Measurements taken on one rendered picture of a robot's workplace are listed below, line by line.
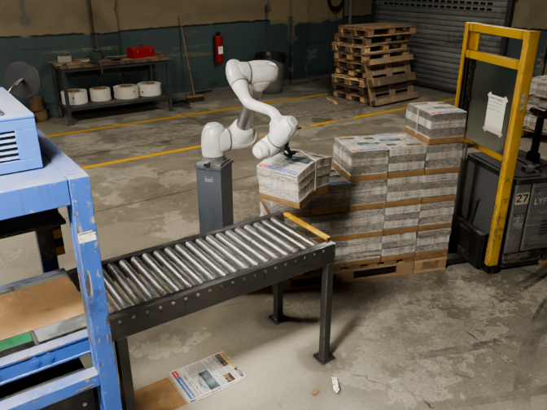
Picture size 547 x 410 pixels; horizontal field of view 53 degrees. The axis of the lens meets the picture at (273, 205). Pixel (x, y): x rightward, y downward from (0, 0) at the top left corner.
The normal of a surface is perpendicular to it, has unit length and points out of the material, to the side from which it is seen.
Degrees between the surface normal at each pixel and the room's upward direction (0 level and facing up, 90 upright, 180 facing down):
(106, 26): 90
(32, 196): 90
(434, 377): 0
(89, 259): 90
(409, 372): 0
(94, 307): 90
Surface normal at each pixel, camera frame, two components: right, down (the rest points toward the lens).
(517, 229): 0.25, 0.38
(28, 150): 0.56, 0.33
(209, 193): -0.33, 0.37
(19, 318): 0.00, -0.92
